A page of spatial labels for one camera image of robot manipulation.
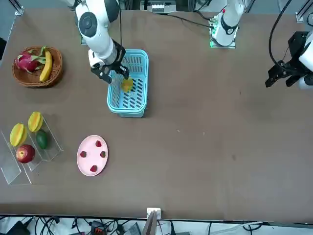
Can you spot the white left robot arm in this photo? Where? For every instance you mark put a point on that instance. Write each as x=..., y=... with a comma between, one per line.
x=227, y=24

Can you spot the brown wicker basket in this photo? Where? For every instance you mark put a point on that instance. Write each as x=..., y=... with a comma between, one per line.
x=56, y=68

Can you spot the red strawberry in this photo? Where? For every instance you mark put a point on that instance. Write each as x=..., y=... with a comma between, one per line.
x=103, y=154
x=98, y=143
x=83, y=154
x=94, y=168

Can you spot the pink dragon fruit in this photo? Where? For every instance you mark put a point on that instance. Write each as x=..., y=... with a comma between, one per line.
x=24, y=62

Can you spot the black power adapter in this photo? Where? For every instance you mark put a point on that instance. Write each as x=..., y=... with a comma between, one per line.
x=17, y=228

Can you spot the pink round plate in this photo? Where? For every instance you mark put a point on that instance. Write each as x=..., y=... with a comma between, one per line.
x=91, y=156

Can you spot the yellow star fruit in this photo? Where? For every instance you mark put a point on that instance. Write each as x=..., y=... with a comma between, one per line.
x=36, y=121
x=18, y=134
x=127, y=85

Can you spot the red apple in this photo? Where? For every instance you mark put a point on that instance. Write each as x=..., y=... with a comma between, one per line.
x=25, y=153

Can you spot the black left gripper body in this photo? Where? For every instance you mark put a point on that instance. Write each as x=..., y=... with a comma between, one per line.
x=298, y=44

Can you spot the aluminium corner profile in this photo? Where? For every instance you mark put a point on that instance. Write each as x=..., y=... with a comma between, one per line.
x=19, y=9
x=300, y=16

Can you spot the yellow banana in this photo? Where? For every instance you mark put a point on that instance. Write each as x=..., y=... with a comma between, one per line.
x=47, y=66

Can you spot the green avocado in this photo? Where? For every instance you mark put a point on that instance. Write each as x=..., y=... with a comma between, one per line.
x=41, y=139

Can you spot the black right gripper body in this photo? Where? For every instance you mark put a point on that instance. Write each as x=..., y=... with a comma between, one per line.
x=120, y=55

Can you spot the clear acrylic display stand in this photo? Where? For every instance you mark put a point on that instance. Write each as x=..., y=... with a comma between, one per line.
x=51, y=151

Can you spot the aluminium profile post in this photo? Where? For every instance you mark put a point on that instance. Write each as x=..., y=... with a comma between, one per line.
x=150, y=225

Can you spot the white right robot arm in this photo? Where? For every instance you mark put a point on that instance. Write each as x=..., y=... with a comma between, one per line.
x=97, y=36

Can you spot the black orange device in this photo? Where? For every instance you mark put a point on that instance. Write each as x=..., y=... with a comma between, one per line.
x=97, y=228

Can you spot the blue plastic basket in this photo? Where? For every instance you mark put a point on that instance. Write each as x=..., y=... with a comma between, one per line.
x=138, y=52

